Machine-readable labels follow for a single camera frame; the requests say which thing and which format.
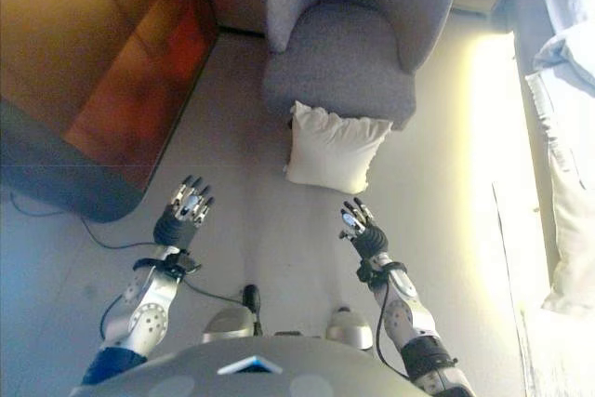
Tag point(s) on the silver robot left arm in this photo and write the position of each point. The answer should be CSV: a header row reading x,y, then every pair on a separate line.
x,y
144,308

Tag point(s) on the grey robot torso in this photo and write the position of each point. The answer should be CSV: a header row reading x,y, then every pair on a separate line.
x,y
260,369

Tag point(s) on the silver robot right leg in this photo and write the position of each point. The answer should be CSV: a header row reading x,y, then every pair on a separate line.
x,y
348,327

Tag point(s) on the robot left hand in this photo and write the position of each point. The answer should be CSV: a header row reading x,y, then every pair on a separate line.
x,y
179,226

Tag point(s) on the silver robot leg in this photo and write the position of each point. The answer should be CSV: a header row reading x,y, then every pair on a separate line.
x,y
348,327
230,320

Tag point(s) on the white square cushion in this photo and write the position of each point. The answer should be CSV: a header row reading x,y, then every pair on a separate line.
x,y
332,150

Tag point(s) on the silver robot left leg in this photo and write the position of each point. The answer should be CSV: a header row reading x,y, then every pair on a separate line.
x,y
230,320

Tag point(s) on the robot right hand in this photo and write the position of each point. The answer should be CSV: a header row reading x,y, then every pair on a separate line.
x,y
369,236

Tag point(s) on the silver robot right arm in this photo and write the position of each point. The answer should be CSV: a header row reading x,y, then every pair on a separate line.
x,y
411,318

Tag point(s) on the grey fabric armchair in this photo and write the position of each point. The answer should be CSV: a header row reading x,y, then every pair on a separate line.
x,y
346,43

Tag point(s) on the brown wooden cabinet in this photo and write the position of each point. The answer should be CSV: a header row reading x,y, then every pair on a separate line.
x,y
93,67

